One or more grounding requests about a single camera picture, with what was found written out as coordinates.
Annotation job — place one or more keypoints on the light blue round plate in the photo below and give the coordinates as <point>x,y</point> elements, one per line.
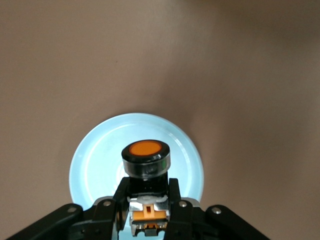
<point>100,155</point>

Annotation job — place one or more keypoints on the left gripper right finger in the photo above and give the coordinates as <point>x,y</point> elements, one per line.
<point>190,220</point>

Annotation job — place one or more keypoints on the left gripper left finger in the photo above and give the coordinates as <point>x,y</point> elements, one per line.
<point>100,220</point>

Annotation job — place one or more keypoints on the orange push button switch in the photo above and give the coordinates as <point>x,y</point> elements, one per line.
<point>146,160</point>

